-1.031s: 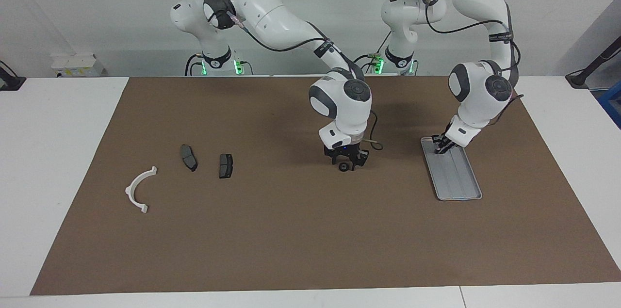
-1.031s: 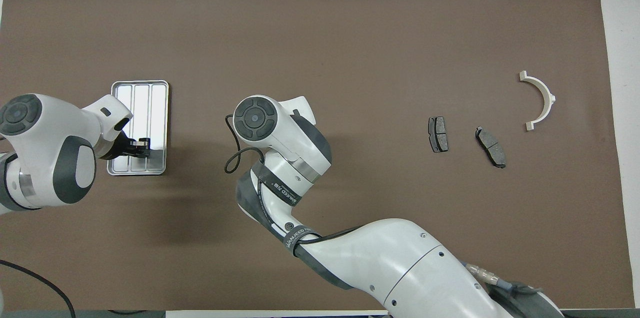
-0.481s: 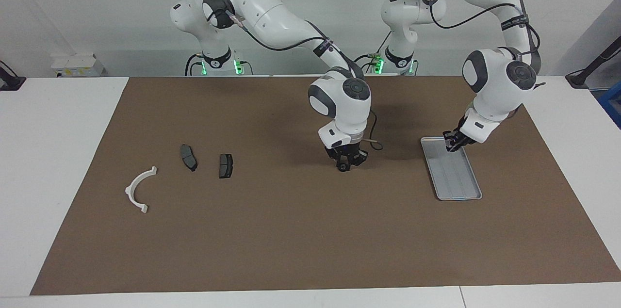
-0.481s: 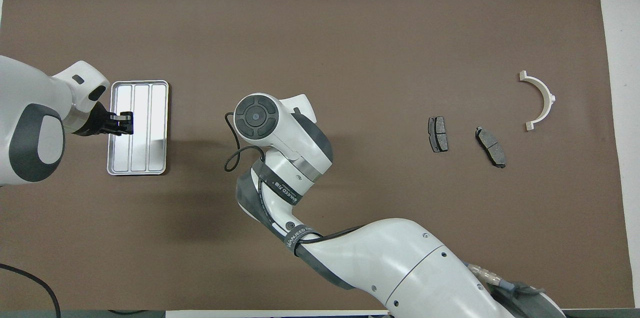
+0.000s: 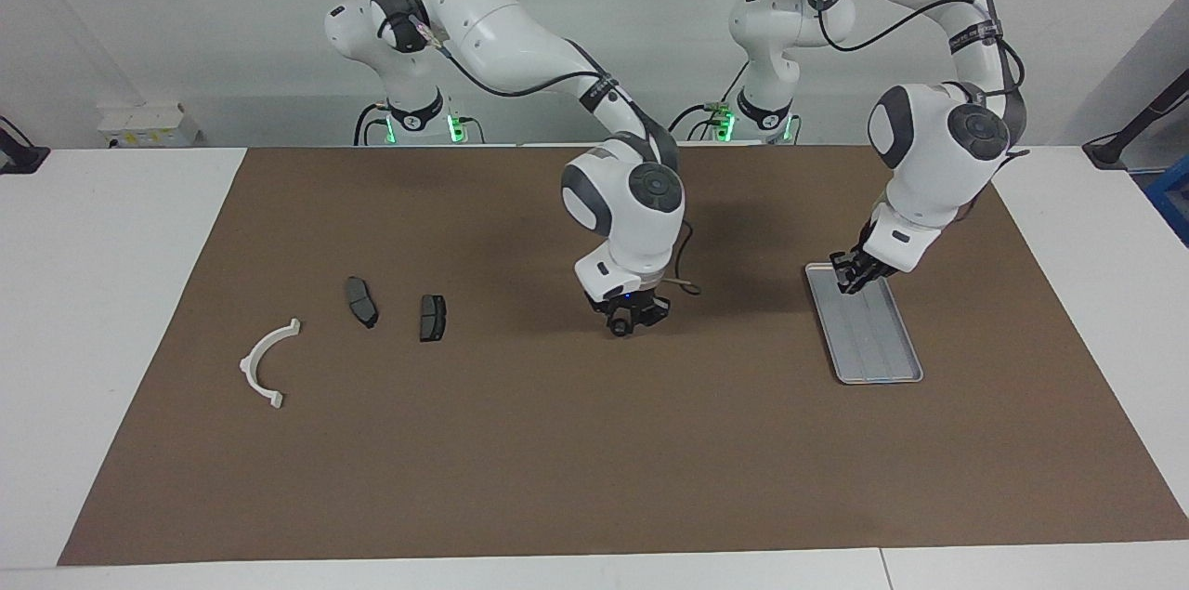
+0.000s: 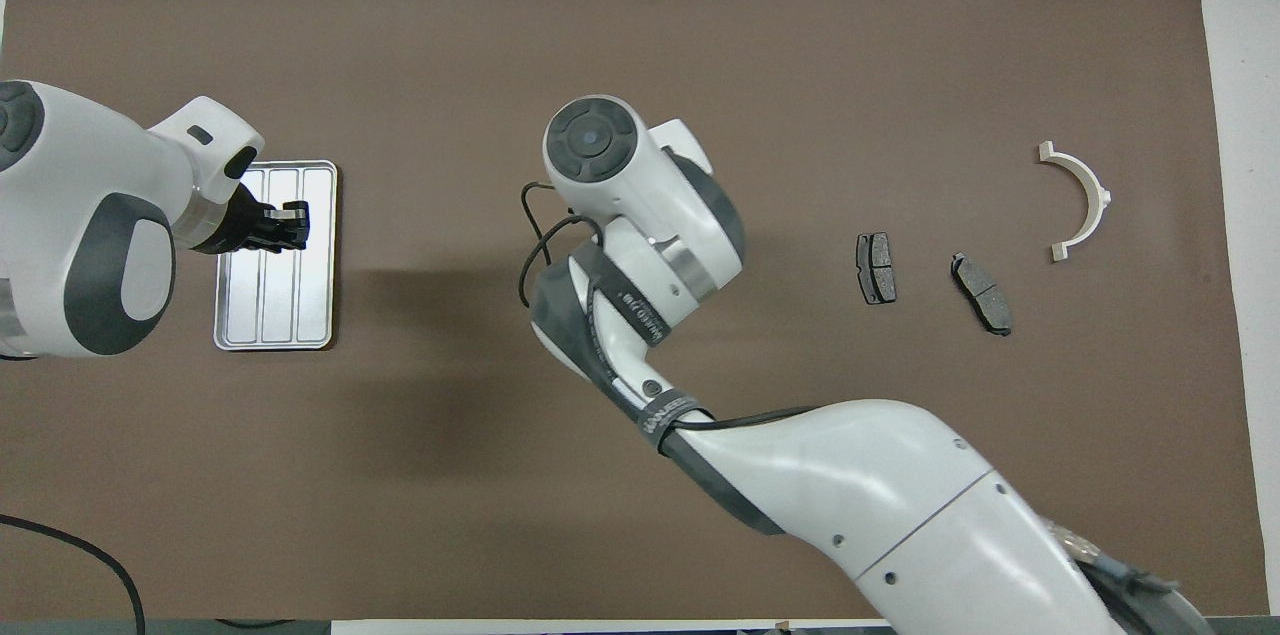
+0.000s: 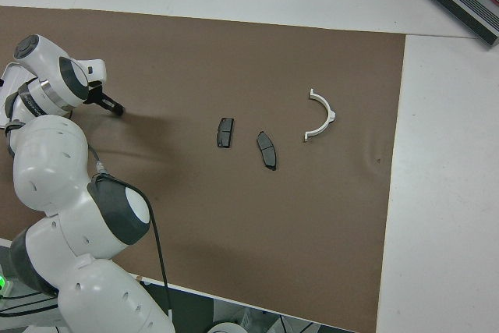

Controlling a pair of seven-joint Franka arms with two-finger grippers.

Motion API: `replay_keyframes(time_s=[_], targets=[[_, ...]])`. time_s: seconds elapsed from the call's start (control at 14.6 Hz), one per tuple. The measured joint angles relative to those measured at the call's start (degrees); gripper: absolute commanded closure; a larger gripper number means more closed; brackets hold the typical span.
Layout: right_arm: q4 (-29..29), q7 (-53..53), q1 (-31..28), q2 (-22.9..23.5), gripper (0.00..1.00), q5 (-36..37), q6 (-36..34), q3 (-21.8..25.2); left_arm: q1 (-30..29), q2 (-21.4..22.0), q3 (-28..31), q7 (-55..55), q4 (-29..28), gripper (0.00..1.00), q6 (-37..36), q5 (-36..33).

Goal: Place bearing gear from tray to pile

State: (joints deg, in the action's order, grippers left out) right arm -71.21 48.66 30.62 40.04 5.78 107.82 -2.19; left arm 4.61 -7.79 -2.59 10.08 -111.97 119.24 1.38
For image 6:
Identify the brown table mat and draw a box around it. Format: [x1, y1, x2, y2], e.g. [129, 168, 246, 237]
[0, 0, 1256, 621]

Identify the white curved plastic bracket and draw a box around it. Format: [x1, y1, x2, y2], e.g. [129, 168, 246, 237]
[1036, 141, 1113, 263]

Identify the silver metal tray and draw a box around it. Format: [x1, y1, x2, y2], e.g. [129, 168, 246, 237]
[213, 160, 339, 352]

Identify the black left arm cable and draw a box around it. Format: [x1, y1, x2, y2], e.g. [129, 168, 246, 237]
[0, 513, 148, 635]

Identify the dark grey brake pad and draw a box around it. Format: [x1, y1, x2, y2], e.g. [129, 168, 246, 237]
[950, 253, 1014, 337]
[856, 232, 898, 306]

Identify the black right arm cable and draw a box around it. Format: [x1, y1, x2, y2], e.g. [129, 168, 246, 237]
[518, 180, 821, 431]

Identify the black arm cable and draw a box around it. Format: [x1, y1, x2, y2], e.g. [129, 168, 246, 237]
[518, 180, 821, 431]
[0, 513, 148, 635]

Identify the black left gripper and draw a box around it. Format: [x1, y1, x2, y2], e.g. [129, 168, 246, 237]
[195, 190, 311, 256]

